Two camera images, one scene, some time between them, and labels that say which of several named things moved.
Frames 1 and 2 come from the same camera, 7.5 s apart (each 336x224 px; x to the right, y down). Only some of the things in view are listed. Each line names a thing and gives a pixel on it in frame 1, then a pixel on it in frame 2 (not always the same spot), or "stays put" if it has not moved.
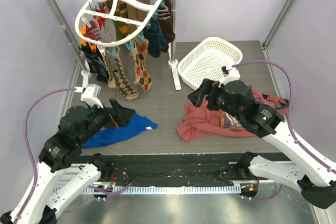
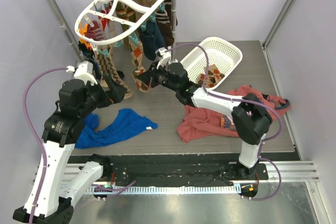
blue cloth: x=137 y=124 stays put
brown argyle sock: x=125 y=87 -> x=105 y=66
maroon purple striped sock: x=93 y=32 stays put
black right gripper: x=209 y=94 -> x=153 y=76
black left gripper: x=122 y=115 -> x=116 y=93
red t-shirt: x=201 y=123 stays put
